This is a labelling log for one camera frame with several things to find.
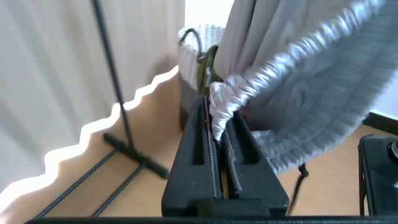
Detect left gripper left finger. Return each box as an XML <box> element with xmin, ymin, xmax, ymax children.
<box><xmin>161</xmin><ymin>96</ymin><xmax>223</xmax><ymax>217</ymax></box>

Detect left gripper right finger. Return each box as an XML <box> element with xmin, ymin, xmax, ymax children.
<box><xmin>221</xmin><ymin>110</ymin><xmax>290</xmax><ymax>217</ymax></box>

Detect pale grey shorts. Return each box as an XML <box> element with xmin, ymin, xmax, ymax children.
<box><xmin>208</xmin><ymin>0</ymin><xmax>398</xmax><ymax>216</ymax></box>

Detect black clothes rack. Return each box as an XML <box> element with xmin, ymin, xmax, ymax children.
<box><xmin>32</xmin><ymin>0</ymin><xmax>170</xmax><ymax>218</ymax></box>

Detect white laundry basket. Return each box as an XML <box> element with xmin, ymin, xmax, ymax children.
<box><xmin>177</xmin><ymin>24</ymin><xmax>226</xmax><ymax>130</ymax></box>

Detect green garment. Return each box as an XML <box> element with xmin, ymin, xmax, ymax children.
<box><xmin>196</xmin><ymin>45</ymin><xmax>223</xmax><ymax>96</ymax></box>

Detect beige curtain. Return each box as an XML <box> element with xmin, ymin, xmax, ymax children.
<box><xmin>0</xmin><ymin>0</ymin><xmax>187</xmax><ymax>195</ymax></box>

